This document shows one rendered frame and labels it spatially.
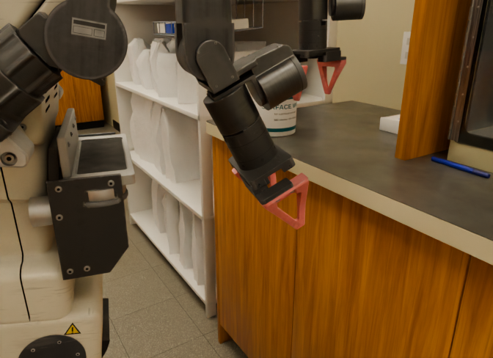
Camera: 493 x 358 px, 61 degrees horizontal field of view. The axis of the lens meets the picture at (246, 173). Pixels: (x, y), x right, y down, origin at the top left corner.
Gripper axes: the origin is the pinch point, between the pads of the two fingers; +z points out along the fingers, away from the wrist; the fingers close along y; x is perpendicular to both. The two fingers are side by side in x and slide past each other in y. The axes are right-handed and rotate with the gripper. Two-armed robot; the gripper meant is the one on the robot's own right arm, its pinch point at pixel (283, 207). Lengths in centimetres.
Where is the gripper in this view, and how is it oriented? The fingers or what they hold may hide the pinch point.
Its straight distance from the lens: 61.1
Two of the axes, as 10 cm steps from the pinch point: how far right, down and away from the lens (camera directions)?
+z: 4.3, 7.9, 4.4
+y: -3.1, -3.3, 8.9
